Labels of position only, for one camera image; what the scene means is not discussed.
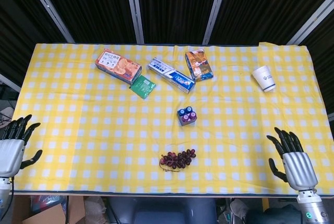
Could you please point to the yellow table leg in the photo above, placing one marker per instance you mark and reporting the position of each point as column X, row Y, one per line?
column 265, row 205

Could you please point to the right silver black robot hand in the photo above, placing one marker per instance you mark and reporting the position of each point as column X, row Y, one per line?
column 300, row 169

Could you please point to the grey metal partition post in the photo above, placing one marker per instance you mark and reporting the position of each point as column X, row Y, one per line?
column 216, row 7
column 313, row 17
column 49, row 7
column 134, row 7

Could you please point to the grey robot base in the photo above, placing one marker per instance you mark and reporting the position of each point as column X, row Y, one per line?
column 161, row 211

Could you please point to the small purple object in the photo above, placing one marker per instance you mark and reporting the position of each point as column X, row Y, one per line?
column 190, row 117

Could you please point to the blue four-stud building block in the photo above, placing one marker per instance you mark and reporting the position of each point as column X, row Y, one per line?
column 183, row 110

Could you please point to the orange and blue snack box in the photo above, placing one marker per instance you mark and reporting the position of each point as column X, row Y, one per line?
column 198, row 64

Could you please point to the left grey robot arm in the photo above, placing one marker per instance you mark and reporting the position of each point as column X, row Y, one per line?
column 4, row 198

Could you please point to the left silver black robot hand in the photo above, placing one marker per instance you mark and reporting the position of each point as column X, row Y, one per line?
column 10, row 156

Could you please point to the green foil sachet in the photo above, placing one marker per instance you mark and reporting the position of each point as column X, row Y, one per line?
column 143, row 87

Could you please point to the red plastic bag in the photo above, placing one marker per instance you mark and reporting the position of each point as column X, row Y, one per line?
column 44, row 203

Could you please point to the bunch of dark red grapes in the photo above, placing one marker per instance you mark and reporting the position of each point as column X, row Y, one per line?
column 177, row 160

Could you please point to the blue and white toothpaste box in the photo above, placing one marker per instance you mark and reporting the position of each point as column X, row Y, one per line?
column 172, row 76

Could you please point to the orange and blue biscuit box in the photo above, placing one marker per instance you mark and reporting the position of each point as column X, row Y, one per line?
column 117, row 66

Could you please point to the brown cardboard box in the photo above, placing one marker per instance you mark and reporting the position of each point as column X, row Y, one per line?
column 75, row 211

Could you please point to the yellow white checkered tablecloth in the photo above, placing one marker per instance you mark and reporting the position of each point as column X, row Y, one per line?
column 78, row 130

